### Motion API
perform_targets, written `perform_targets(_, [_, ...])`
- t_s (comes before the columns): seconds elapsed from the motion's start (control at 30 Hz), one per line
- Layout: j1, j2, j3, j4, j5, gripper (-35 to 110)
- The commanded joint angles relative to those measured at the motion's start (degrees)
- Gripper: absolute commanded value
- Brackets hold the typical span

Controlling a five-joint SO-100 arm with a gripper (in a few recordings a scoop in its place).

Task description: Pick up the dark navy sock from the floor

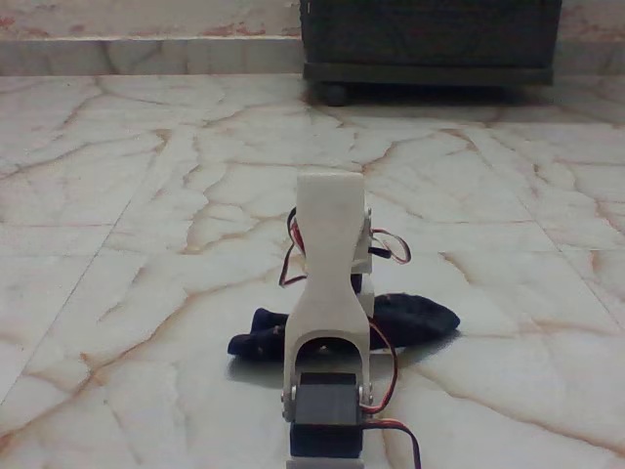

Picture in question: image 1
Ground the dark blue cloth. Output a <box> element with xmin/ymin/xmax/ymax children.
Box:
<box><xmin>226</xmin><ymin>292</ymin><xmax>462</xmax><ymax>363</ymax></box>

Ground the dark wooden cabinet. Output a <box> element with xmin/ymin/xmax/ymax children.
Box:
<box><xmin>300</xmin><ymin>0</ymin><xmax>563</xmax><ymax>89</ymax></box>

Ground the red white black servo cable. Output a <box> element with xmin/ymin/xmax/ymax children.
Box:
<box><xmin>365</xmin><ymin>320</ymin><xmax>422</xmax><ymax>469</ymax></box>
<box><xmin>279</xmin><ymin>206</ymin><xmax>308</xmax><ymax>289</ymax></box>
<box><xmin>369</xmin><ymin>228</ymin><xmax>412</xmax><ymax>266</ymax></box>

